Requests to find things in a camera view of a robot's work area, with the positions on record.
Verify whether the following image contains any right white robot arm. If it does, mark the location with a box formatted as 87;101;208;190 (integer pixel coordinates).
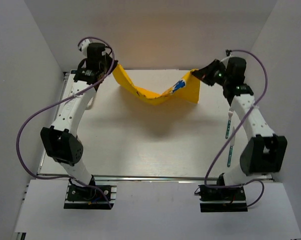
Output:
192;57;288;200

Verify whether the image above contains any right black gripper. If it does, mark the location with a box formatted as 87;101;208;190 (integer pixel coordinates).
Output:
192;59;231;87

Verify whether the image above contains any fork with teal handle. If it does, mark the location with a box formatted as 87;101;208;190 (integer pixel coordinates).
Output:
225;107;234;139

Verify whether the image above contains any yellow printed cloth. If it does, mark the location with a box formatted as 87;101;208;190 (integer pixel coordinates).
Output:
112;64;201;106

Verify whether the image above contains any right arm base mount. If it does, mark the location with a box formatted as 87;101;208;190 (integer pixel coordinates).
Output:
194;184;248;213

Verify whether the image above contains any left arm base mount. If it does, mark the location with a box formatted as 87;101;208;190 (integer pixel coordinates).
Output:
63;180;117;210

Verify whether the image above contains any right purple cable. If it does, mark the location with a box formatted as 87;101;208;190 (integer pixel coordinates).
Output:
204;49;269;209

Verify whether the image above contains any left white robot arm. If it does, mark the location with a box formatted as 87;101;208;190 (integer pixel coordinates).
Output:
40;40;113;200

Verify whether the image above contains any white rectangular plate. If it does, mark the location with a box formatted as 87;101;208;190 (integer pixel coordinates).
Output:
85;97;95;110

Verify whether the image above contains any knife with teal handle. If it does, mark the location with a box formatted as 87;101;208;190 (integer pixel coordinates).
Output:
227;126;236;168

